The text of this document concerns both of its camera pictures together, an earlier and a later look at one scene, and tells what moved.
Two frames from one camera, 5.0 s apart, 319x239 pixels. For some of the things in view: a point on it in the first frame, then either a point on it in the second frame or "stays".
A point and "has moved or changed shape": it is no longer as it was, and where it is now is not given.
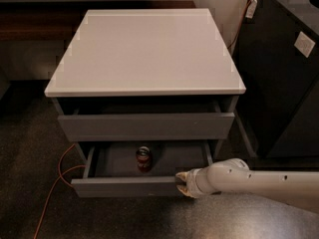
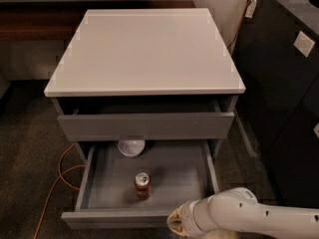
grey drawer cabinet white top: x=158 y=78 stays
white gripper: x=193 y=183 to x=189 y=216
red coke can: x=144 y=158 to x=143 y=185
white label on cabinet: x=304 y=44 stays
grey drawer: x=138 y=168 has moved or changed shape
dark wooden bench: x=59 y=20 stays
